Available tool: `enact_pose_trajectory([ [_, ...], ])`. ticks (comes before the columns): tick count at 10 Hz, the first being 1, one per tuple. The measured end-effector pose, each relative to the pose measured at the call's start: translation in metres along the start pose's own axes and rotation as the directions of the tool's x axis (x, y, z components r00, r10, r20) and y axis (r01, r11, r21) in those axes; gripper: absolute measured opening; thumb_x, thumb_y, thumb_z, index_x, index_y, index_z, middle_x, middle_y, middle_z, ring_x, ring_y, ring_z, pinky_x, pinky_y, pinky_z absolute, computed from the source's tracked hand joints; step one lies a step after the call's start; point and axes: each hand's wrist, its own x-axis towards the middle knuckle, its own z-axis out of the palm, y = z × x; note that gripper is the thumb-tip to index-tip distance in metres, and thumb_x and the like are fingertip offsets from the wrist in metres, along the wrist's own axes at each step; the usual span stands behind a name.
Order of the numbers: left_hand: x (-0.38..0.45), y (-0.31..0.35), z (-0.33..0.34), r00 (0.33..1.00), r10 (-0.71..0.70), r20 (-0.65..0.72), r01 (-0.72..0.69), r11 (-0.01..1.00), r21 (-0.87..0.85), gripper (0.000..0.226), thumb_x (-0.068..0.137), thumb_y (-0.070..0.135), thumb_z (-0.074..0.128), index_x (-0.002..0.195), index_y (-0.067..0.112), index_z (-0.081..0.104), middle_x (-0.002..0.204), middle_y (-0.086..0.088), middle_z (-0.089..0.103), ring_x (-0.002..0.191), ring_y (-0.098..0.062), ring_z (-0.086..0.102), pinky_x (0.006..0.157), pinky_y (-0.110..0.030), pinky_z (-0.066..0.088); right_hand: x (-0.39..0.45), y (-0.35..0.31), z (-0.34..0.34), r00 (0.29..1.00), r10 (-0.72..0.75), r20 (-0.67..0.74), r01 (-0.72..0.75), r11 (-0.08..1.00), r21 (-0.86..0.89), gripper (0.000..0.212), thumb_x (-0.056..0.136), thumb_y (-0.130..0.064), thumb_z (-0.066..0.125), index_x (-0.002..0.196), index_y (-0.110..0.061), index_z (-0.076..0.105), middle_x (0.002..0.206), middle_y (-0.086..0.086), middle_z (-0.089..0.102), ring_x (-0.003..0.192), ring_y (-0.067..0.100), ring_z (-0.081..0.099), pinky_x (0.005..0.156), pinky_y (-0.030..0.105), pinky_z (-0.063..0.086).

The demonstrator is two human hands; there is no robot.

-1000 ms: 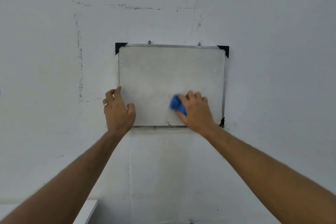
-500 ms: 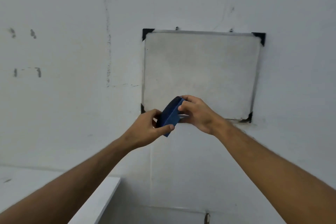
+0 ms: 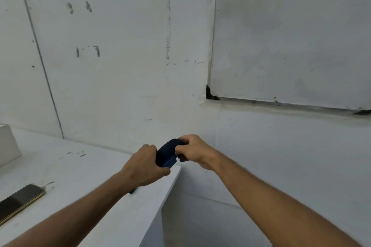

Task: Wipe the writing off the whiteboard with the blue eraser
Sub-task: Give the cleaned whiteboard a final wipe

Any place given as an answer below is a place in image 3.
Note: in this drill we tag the person's right hand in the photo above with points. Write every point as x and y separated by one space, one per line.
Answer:
197 149

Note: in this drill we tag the person's left hand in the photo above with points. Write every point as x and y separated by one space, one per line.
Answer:
143 167

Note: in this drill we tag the person's right thumb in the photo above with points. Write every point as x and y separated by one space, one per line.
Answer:
182 141

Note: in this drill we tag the person's left thumb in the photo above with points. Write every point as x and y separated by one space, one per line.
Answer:
163 171

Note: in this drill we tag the dark blue pouch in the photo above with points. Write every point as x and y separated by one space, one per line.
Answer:
165 152

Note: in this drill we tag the person's left forearm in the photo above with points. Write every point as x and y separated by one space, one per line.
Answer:
72 215

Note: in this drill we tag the person's right forearm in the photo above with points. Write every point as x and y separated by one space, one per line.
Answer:
278 206

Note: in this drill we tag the black smartphone with gold edge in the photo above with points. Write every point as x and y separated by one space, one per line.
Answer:
18 202

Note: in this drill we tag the white box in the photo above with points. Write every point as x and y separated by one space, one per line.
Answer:
8 145

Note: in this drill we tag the white wall board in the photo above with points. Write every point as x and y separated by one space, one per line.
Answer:
289 38

